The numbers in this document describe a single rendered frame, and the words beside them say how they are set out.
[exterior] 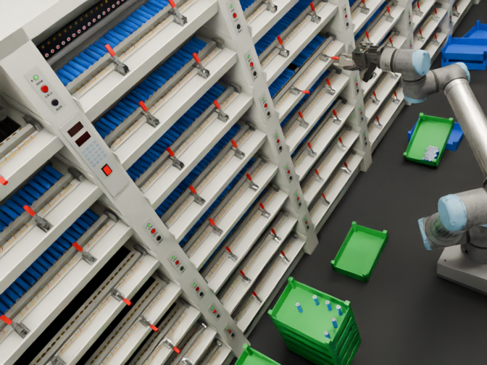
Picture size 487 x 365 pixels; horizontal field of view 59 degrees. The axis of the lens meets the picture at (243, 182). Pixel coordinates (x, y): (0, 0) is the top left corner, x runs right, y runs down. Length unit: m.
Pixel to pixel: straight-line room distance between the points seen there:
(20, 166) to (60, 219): 0.20
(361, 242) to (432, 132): 0.89
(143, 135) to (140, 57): 0.24
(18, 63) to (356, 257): 1.92
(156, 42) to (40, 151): 0.49
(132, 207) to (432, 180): 1.90
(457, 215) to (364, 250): 1.08
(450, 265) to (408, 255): 0.29
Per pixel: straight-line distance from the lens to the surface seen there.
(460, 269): 2.25
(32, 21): 1.19
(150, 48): 1.39
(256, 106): 1.76
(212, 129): 1.63
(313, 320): 1.98
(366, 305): 2.34
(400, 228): 2.58
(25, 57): 1.18
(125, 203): 1.41
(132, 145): 1.39
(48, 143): 1.23
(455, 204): 1.50
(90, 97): 1.30
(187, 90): 1.51
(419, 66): 1.75
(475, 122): 1.70
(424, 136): 2.97
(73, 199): 1.34
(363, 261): 2.46
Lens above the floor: 2.08
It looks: 43 degrees down
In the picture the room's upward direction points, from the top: 25 degrees counter-clockwise
